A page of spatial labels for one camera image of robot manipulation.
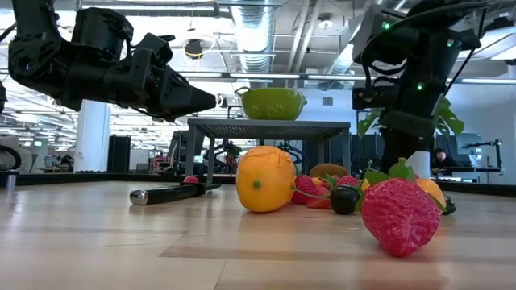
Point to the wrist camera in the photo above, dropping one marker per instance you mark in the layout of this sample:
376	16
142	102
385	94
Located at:
155	48
375	98

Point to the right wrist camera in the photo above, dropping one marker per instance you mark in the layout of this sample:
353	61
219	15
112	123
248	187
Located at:
375	98

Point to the large black toy grape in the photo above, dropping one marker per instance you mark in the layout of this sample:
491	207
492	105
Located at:
344	200

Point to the small black toy berry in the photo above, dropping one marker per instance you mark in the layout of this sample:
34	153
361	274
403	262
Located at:
448	207

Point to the black round wheel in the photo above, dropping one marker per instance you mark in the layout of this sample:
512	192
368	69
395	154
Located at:
19	158

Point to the black aluminium table frame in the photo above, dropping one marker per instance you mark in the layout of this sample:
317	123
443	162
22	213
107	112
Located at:
80	177

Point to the small orange toy fruit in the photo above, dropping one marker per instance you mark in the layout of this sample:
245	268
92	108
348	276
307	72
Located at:
320	182

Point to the large plant in white pot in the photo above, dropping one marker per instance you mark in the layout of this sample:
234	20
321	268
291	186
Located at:
421	165

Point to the small yellow toy fruit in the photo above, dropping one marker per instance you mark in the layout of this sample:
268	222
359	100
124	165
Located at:
364	184

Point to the black cabinet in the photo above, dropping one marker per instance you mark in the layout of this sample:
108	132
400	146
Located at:
119	153

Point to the silver metal post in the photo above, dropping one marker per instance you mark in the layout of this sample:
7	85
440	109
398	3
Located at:
10	179

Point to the grey perforated metal stand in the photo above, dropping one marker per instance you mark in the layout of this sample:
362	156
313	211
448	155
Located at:
266	129

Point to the background office desk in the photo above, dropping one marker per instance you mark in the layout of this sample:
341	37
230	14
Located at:
467	170

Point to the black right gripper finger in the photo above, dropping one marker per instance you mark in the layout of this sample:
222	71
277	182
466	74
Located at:
397	149

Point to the small red toy tomato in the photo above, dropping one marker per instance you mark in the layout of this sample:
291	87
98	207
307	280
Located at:
190	179

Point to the background computer monitor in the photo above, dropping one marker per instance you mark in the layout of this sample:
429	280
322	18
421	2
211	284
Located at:
467	143

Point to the green colander bowl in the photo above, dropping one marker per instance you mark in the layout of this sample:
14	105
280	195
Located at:
272	104

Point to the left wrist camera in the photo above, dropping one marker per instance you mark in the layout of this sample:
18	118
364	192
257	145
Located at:
155	48

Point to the silver ceiling duct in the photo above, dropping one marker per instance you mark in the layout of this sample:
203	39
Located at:
254	36

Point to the grey wall vent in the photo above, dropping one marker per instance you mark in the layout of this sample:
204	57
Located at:
327	101

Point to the dark machine with red parts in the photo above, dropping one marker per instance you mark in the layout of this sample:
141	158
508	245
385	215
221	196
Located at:
227	155

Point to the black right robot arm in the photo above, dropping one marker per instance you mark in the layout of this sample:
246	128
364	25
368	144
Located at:
435	44

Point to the brown toy kiwi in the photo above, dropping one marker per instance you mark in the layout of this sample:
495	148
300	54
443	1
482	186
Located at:
328	170

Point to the black ceiling device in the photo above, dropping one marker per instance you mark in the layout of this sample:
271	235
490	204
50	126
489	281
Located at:
194	48

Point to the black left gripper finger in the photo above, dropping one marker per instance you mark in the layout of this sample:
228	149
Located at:
183	98
176	119

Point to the large toy strawberry with leaves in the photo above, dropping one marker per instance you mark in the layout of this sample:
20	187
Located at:
399	217

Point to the white building column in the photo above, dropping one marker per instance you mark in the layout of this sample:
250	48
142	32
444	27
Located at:
92	137

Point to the long yellow toy fruit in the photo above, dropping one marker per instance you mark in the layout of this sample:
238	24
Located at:
264	181

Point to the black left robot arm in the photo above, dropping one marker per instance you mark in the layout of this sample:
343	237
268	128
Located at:
40	56

